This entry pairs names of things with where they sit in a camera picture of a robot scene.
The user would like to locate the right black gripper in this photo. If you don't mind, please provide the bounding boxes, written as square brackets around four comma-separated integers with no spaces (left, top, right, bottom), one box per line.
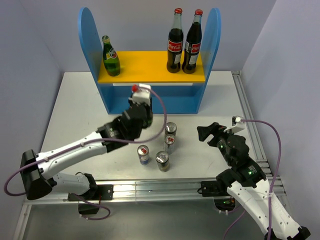
[196,121,238,166]

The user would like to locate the front aluminium rail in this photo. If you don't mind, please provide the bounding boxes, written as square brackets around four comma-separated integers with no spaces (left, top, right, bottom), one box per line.
[12,176,287,240]

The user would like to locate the silver blue can red logo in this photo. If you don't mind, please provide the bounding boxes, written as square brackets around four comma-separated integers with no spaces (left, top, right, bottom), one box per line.
[137,145,150,165]

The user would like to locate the cola glass bottle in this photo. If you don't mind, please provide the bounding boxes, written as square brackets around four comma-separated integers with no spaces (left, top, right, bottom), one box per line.
[166,7,184,73]
[182,9,203,74]

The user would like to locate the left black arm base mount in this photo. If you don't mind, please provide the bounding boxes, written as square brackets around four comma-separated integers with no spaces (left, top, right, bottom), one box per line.
[67,184,114,221]

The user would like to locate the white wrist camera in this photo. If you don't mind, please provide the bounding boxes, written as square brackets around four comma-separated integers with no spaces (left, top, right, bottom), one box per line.
[130,83,152,106]
[223,115,246,134]

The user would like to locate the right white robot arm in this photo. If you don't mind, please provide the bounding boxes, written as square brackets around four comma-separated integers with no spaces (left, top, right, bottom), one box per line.
[197,119,311,240]

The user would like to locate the right cola glass bottle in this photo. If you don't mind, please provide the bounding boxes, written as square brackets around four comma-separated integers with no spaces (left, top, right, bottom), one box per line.
[182,9,203,74]

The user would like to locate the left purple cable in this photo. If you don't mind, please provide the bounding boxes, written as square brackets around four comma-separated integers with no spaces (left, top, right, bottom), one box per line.
[3,86,168,221]

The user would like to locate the rear dark beverage can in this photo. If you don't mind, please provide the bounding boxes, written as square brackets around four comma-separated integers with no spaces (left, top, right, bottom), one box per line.
[164,122,178,137]

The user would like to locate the right side aluminium rail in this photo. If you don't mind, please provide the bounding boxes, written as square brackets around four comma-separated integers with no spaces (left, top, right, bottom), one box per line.
[231,71,272,175]

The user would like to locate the green glass bottle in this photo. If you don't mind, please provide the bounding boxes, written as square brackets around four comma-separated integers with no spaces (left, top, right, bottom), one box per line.
[142,112,153,129]
[101,35,121,77]

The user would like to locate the blue and yellow wooden shelf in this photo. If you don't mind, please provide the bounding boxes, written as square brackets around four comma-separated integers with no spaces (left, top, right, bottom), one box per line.
[77,7,221,115]

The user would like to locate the silver can red logo middle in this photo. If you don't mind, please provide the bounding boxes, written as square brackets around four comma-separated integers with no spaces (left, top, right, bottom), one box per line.
[164,134,176,155]

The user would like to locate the front dark gold beverage can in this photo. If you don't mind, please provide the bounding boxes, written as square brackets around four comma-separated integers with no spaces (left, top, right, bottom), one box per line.
[155,151,170,172]

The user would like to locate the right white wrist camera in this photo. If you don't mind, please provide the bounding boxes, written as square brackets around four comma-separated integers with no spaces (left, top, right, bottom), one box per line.
[223,115,246,134]

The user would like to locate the left cola glass bottle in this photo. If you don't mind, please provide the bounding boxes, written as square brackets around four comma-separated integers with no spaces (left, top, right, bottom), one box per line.
[166,7,184,73]

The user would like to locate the green glass bottle front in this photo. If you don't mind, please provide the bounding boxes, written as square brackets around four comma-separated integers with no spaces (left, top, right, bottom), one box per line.
[142,112,153,129]

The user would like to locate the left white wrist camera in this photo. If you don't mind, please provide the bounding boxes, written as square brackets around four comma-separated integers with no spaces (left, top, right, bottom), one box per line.
[130,83,152,106]

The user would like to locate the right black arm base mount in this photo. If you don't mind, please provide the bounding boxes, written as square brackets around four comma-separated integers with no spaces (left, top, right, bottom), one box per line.
[197,180,237,214]

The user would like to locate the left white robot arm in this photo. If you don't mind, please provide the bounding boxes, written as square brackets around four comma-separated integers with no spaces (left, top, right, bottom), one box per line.
[20,96,153,200]

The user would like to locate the aluminium rail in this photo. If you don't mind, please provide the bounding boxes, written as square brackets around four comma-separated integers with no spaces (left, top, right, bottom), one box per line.
[12,176,287,240]
[231,71,272,175]

